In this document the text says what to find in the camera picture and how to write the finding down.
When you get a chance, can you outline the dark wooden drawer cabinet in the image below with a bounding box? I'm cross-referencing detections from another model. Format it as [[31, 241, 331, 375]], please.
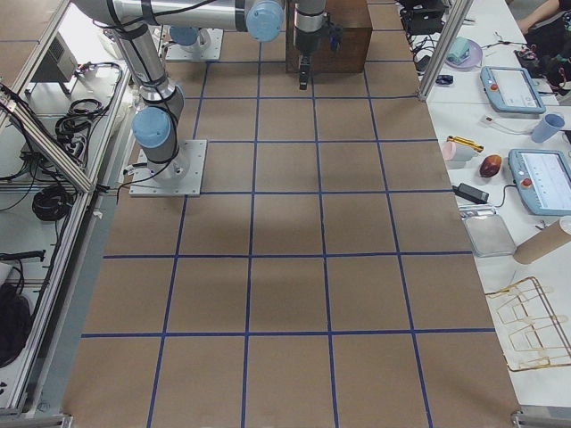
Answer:
[[310, 0, 372, 73]]

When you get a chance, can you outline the teal cloth item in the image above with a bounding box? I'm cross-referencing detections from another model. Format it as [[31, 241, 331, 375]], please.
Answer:
[[446, 37, 470, 65]]

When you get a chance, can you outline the lavender plate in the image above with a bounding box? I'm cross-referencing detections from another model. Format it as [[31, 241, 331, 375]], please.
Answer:
[[445, 39, 483, 70]]

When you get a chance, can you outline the pink cup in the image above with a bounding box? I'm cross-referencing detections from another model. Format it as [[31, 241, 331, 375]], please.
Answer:
[[442, 141, 478, 162]]

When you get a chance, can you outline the upper blue teach pendant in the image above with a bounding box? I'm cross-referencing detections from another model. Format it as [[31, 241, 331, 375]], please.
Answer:
[[480, 66, 546, 114]]

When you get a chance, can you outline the blue teach pendant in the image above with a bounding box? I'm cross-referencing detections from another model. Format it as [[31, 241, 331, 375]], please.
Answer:
[[508, 149, 570, 216], [480, 66, 546, 114]]

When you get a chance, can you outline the red brown fruit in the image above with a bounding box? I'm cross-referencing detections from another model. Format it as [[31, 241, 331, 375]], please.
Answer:
[[479, 154, 502, 178]]

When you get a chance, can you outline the black power adapter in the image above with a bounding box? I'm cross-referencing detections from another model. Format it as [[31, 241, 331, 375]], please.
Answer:
[[452, 183, 489, 204]]

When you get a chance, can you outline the grey control box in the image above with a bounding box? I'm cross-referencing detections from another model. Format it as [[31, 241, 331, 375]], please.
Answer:
[[30, 32, 79, 95]]

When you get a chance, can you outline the clear plastic tray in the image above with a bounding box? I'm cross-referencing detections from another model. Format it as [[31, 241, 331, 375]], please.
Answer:
[[459, 204, 516, 258]]

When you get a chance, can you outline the light blue plastic cup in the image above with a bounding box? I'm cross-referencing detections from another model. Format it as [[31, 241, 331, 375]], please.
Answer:
[[531, 113, 565, 144]]

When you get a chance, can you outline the lower blue teach pendant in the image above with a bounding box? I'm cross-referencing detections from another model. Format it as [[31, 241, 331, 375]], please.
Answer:
[[508, 149, 570, 216]]

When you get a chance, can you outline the cardboard tube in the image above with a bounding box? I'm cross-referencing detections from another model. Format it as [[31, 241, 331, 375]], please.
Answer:
[[513, 216, 570, 264]]

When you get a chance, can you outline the aluminium frame post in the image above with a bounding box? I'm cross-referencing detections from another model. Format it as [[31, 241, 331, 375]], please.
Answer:
[[418, 0, 473, 101]]

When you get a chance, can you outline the black cable bundle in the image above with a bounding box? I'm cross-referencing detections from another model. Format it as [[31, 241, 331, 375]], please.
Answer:
[[31, 182, 73, 223]]

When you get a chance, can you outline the gold wire rack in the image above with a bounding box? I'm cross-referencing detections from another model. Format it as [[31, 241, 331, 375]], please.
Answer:
[[485, 276, 557, 373]]

